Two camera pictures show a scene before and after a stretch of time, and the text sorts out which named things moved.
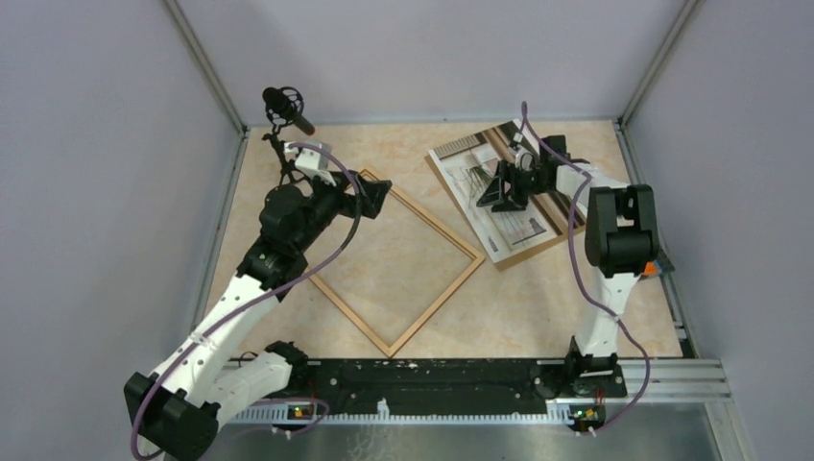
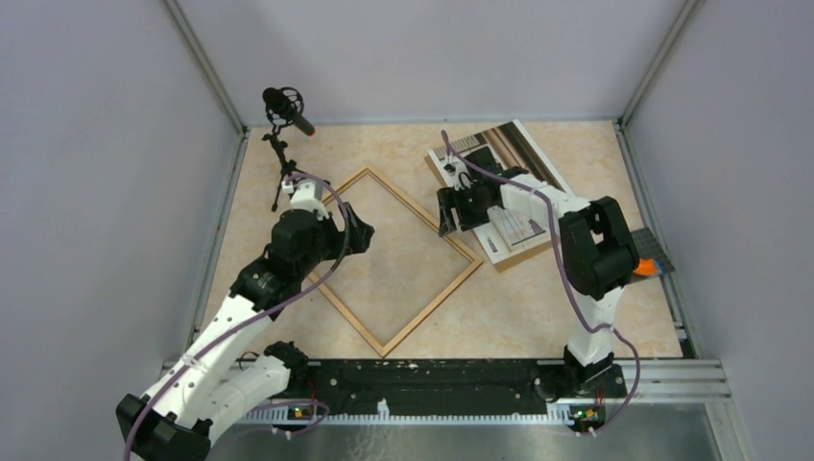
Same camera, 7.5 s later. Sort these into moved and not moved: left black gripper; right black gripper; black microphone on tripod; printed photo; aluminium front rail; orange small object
Moved: left black gripper; right black gripper
Not moved: black microphone on tripod; aluminium front rail; printed photo; orange small object
